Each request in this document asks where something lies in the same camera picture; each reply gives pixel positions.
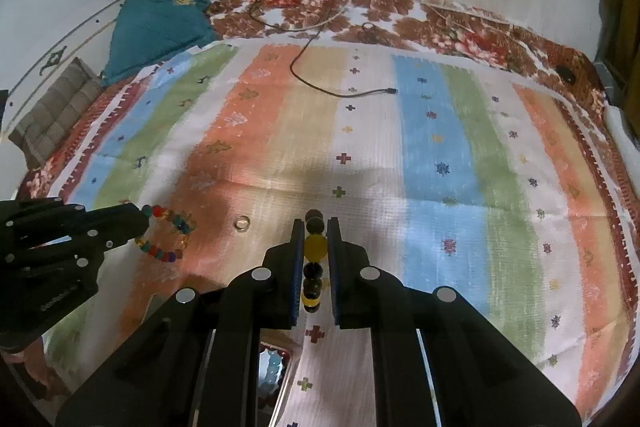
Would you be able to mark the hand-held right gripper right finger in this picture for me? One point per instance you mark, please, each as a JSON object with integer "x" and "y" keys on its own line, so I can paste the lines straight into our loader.
{"x": 334, "y": 267}

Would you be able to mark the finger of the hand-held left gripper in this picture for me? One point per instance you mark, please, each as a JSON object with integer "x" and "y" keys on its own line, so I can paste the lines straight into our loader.
{"x": 115, "y": 217}
{"x": 107, "y": 241}

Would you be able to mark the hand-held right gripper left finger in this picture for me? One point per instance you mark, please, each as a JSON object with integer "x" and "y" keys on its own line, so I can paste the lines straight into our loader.
{"x": 297, "y": 267}

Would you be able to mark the silver metal tin box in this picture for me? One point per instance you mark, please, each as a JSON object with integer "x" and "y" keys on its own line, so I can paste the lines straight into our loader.
{"x": 275, "y": 377}

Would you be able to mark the brown striped cushion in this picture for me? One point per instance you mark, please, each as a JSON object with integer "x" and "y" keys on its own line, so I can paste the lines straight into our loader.
{"x": 55, "y": 107}

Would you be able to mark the striped pastel mat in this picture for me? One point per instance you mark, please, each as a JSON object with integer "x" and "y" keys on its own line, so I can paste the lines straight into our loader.
{"x": 435, "y": 132}

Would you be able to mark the teal pillow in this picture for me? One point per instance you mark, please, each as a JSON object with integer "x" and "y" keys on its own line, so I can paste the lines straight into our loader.
{"x": 155, "y": 27}

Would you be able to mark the brown floral bedsheet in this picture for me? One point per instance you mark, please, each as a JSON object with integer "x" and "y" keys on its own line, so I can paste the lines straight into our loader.
{"x": 390, "y": 12}

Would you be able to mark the small black object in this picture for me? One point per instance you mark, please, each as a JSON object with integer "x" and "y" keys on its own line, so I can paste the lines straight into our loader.
{"x": 567, "y": 75}

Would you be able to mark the white bolster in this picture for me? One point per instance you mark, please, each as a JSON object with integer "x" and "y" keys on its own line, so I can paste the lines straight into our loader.
{"x": 622, "y": 129}

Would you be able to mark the yellow curtain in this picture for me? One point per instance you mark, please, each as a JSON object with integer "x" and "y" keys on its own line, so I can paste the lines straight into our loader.
{"x": 622, "y": 7}

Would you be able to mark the grey metal frame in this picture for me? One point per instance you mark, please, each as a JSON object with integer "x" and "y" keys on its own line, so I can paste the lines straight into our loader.
{"x": 612, "y": 79}

